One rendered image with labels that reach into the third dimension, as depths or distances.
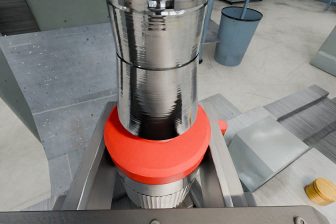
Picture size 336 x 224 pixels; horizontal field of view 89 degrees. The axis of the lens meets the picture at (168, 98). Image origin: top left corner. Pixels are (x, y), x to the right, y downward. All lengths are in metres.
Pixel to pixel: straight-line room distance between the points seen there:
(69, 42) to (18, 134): 1.58
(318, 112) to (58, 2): 0.63
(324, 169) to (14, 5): 0.52
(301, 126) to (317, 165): 0.22
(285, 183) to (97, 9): 0.43
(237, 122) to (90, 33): 0.34
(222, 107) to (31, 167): 1.53
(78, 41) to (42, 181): 1.28
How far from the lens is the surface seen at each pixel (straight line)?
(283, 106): 0.52
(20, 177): 1.69
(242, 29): 2.26
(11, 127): 2.05
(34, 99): 0.45
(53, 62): 0.44
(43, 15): 0.43
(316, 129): 0.52
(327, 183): 0.26
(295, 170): 0.27
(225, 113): 0.34
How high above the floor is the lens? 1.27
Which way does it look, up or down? 44 degrees down
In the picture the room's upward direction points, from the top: 3 degrees clockwise
